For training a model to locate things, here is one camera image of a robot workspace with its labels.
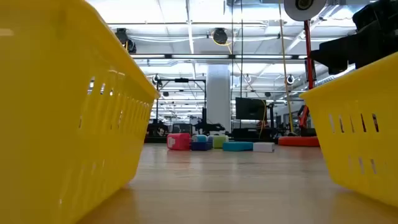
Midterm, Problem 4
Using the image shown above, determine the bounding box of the yellow plastic basket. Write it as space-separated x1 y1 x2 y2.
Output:
0 0 161 224
300 52 398 208

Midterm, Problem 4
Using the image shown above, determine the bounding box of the dark background box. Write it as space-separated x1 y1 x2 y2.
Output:
172 123 193 135

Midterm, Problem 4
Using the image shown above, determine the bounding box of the navy blue eraser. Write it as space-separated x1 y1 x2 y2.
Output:
190 141 213 152

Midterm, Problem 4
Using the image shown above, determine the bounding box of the white eraser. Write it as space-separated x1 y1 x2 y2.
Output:
252 142 275 153

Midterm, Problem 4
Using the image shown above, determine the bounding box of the black background workbench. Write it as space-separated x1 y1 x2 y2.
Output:
233 127 278 144

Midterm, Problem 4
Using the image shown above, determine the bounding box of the green cube charger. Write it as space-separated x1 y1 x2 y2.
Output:
212 134 229 149

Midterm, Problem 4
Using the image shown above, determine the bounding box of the black gantry frame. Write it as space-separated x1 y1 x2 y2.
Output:
155 77 208 125

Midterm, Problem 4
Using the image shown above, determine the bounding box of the yellow reel cable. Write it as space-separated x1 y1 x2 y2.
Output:
211 30 268 131

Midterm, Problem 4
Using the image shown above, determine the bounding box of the white round pillar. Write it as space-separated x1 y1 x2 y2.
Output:
206 64 233 133

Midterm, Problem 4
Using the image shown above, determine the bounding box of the pink cube charger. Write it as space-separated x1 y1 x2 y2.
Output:
166 133 192 151

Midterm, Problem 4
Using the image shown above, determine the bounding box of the black monitor screen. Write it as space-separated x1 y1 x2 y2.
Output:
235 96 267 121

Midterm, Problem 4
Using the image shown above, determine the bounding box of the teal eraser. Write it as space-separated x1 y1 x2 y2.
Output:
222 141 254 152

